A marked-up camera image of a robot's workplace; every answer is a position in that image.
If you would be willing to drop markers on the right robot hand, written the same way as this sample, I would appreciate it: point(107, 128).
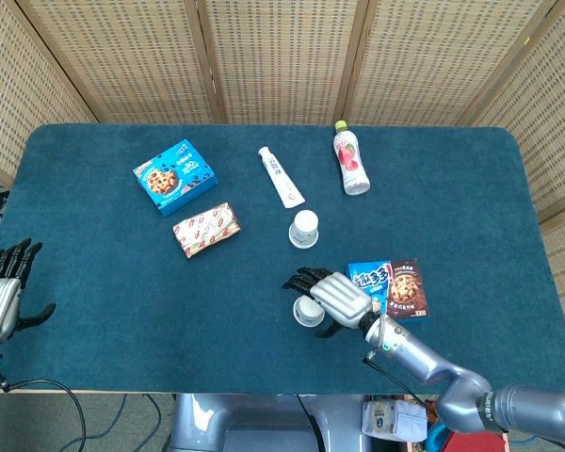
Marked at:
point(341, 299)

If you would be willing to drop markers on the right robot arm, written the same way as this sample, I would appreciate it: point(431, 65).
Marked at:
point(419, 358)

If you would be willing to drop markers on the blue and brown cookie box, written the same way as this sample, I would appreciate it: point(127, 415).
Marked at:
point(405, 287)

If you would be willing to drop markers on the blue table carpet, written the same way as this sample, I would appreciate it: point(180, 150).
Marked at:
point(122, 306)

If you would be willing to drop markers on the white and blue bag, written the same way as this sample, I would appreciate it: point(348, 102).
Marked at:
point(391, 421)

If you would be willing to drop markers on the peach drink bottle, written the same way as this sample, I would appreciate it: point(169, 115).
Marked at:
point(350, 165)

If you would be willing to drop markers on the white toothpaste tube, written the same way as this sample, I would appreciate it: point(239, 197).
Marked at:
point(280, 176)

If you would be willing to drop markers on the red white snack packet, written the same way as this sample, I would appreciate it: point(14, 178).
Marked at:
point(207, 230)

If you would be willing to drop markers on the blue plastic object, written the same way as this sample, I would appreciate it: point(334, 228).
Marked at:
point(435, 440)

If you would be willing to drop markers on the grey robot torso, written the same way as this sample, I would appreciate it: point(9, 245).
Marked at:
point(202, 424)

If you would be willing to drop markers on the red box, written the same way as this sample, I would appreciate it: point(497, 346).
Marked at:
point(471, 442)

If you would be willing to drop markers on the small blue cookie box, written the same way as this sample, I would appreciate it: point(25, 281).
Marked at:
point(169, 181)

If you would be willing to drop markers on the woven bamboo folding screen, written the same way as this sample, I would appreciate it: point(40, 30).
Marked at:
point(287, 56)

